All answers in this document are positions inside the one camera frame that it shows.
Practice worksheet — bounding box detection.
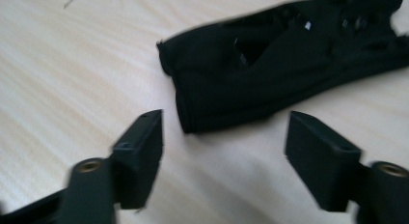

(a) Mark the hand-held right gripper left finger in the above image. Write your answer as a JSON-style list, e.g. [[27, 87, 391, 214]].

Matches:
[[111, 109, 164, 210]]

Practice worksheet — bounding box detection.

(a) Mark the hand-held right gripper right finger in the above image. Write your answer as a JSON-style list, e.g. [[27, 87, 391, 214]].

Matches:
[[284, 110, 364, 212]]

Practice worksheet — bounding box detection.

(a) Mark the black sock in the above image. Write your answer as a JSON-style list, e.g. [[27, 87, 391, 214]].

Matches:
[[156, 0, 405, 80], [175, 22, 409, 135]]

